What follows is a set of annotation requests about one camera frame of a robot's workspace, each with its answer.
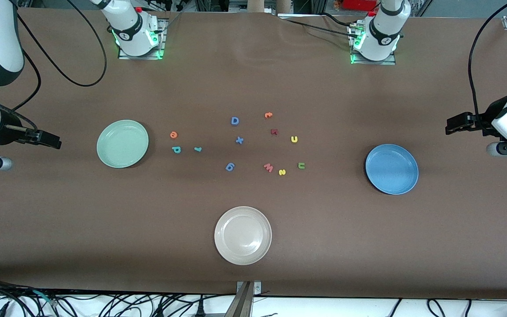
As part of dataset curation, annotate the black base power cable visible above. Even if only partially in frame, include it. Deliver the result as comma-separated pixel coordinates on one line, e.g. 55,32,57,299
279,12,362,39

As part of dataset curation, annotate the green plate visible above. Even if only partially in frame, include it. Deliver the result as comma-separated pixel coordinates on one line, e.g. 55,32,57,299
96,120,149,169

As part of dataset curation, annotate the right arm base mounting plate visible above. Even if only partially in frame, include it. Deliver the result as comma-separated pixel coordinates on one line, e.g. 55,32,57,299
118,18,167,60

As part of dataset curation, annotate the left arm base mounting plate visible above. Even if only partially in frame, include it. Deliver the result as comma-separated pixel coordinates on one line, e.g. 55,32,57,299
349,22,397,66

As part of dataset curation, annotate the aluminium profile beam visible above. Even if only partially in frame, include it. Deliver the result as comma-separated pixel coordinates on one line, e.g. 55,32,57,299
224,282,254,317

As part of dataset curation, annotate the teal floor cable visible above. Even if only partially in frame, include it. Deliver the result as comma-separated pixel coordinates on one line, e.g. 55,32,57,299
33,290,57,307

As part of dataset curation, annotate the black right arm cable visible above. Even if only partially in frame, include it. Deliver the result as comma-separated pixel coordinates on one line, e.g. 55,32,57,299
11,0,107,113

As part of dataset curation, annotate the metal table clamp bracket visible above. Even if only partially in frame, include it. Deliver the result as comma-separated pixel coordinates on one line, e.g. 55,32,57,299
236,281,262,295

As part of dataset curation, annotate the brown table cover sheet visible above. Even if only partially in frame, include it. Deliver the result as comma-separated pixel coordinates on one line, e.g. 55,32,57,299
0,8,507,301

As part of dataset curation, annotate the blue plate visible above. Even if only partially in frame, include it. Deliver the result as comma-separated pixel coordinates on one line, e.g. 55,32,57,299
365,144,419,195

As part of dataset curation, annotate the beige plate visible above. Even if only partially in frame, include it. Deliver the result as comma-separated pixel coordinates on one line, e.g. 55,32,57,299
214,206,272,265

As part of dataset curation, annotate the red box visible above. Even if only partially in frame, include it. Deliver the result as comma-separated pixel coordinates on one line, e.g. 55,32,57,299
342,0,379,12

